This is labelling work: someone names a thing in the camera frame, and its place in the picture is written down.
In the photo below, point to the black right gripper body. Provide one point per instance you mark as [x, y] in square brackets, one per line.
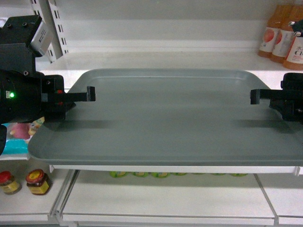
[290, 109]

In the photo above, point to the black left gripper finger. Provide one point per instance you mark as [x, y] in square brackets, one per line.
[61, 96]

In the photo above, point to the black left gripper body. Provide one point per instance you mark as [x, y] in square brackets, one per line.
[53, 106]

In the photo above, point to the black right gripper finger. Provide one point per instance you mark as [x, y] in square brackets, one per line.
[257, 94]

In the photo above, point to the grey rectangular serving tray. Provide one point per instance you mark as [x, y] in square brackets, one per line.
[161, 117]

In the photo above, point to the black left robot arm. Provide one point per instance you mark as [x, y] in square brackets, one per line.
[26, 95]

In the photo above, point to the colourful snack package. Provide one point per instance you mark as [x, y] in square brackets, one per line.
[19, 135]

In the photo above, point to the orange juice bottle right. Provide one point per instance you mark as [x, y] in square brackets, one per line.
[294, 57]

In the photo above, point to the orange juice bottle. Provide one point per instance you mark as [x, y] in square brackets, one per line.
[283, 40]
[294, 57]
[271, 31]

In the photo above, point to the orange juice bottle middle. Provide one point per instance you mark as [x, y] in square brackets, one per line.
[283, 40]

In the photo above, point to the orange juice bottle left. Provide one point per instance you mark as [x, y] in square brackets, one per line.
[271, 31]

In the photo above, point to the red lid sauce jar left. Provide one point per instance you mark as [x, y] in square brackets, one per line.
[8, 183]

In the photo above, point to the white slotted shelf upright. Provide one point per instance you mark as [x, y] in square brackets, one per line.
[49, 12]

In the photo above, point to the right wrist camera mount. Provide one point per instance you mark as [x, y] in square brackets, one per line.
[297, 27]

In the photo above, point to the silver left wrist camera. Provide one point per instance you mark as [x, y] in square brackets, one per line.
[31, 31]

